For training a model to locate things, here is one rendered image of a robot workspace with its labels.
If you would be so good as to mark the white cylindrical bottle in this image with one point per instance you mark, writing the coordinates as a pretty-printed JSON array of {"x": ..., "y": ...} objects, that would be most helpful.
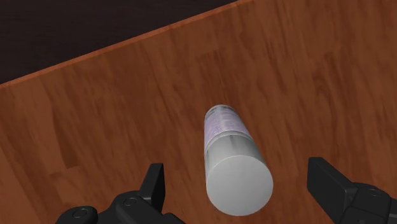
[{"x": 232, "y": 167}]

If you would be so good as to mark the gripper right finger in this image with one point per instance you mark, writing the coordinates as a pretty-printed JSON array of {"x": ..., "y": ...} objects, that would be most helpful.
[{"x": 347, "y": 195}]

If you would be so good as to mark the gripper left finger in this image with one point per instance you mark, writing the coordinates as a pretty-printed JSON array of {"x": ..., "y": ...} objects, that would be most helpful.
[{"x": 145, "y": 201}]

